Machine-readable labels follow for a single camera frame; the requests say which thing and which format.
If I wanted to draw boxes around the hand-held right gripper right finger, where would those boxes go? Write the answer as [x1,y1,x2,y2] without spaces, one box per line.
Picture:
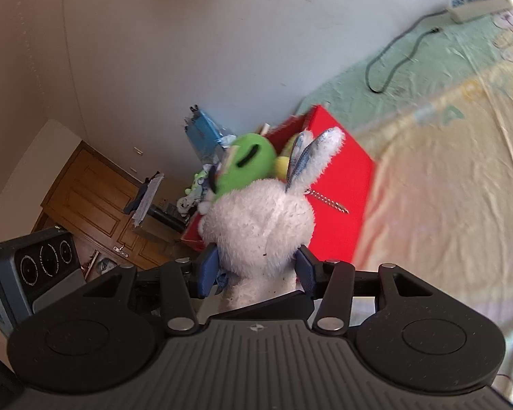
[294,243,436,334]

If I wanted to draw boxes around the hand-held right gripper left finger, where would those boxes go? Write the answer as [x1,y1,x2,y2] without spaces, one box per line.
[81,243,221,336]

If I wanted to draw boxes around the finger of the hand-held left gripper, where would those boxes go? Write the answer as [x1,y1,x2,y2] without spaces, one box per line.
[209,291,315,321]

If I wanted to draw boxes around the red cardboard box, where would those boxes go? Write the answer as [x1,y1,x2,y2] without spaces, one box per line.
[182,105,376,272]

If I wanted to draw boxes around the white bunny plush plaid ears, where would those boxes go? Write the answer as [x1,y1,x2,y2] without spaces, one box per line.
[198,127,347,310]

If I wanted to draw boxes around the yellow bear plush red shirt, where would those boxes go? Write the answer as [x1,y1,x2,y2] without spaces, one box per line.
[275,134,304,180]

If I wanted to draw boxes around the green plush toy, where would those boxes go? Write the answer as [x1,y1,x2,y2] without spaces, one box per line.
[211,132,278,199]

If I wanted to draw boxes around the brown wooden cabinet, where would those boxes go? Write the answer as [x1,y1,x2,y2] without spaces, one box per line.
[30,141,189,272]

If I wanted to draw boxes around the white paper bundle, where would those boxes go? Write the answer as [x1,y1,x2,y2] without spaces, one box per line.
[124,173,165,227]

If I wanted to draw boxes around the blue plastic packet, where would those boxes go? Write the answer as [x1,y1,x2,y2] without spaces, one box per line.
[183,105,229,161]

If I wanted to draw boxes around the cartoon printed bed sheet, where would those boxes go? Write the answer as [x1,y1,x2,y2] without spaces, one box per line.
[297,0,513,394]

